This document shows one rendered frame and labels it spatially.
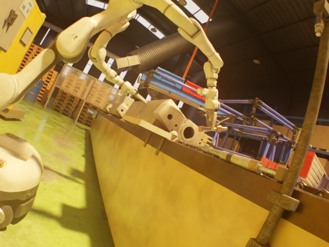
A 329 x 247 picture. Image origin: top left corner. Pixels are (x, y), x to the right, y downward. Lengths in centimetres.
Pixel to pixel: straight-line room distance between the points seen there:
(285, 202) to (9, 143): 133
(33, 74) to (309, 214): 116
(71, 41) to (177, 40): 859
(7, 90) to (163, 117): 87
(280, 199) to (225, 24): 1127
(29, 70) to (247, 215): 108
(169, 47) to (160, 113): 810
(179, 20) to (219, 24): 1031
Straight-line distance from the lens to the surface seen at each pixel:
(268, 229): 43
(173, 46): 932
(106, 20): 116
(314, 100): 47
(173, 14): 98
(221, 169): 61
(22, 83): 110
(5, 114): 332
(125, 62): 823
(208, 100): 118
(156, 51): 892
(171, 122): 120
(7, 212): 107
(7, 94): 107
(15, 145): 133
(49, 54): 109
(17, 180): 99
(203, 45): 104
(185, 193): 71
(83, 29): 107
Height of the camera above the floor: 75
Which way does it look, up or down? 3 degrees up
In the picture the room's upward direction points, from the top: 25 degrees clockwise
